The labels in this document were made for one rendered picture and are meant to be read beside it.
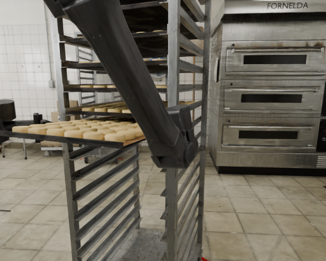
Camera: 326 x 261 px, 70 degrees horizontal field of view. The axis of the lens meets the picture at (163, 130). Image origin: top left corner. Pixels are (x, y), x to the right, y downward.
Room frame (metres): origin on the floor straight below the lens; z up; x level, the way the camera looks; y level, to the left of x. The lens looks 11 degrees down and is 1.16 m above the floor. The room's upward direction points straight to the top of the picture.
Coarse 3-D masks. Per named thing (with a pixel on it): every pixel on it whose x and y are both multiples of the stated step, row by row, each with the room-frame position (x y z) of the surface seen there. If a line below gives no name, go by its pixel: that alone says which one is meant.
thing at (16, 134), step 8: (8, 136) 0.62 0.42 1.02; (16, 136) 0.61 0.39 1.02; (24, 136) 0.60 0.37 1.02; (32, 136) 0.59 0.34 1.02; (40, 136) 0.58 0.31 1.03; (48, 136) 0.57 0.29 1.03; (56, 136) 0.56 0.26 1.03; (88, 144) 0.53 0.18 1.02; (96, 144) 0.52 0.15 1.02; (104, 144) 0.51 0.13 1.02; (112, 144) 0.51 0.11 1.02; (120, 144) 0.50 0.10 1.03; (128, 144) 0.52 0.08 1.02
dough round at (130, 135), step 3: (117, 132) 0.61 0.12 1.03; (120, 132) 0.59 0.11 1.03; (123, 132) 0.59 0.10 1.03; (126, 132) 0.60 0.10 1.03; (129, 132) 0.60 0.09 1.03; (132, 132) 0.60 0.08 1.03; (135, 132) 0.61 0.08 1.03; (126, 135) 0.58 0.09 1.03; (129, 135) 0.59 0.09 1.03; (132, 135) 0.59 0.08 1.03; (135, 135) 0.60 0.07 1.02; (126, 138) 0.58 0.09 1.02; (129, 138) 0.59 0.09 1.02; (132, 138) 0.59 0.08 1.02; (135, 138) 0.60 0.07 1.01
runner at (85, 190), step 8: (128, 160) 1.36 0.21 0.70; (136, 160) 1.41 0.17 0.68; (112, 168) 1.19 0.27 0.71; (120, 168) 1.26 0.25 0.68; (104, 176) 1.11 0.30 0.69; (112, 176) 1.15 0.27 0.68; (88, 184) 0.99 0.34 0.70; (96, 184) 1.05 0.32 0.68; (80, 192) 0.94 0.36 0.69; (88, 192) 0.96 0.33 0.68; (72, 200) 0.89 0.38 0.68
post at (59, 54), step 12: (60, 24) 0.91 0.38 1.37; (60, 48) 0.90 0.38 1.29; (60, 60) 0.89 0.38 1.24; (60, 72) 0.89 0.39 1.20; (60, 84) 0.90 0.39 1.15; (60, 96) 0.90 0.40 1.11; (60, 108) 0.90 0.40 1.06; (60, 120) 0.90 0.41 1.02; (72, 144) 0.92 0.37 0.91; (72, 168) 0.91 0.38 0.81; (72, 192) 0.90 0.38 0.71; (72, 204) 0.89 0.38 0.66; (72, 216) 0.89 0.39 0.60; (72, 228) 0.90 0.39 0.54; (72, 240) 0.90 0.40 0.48; (72, 252) 0.90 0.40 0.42
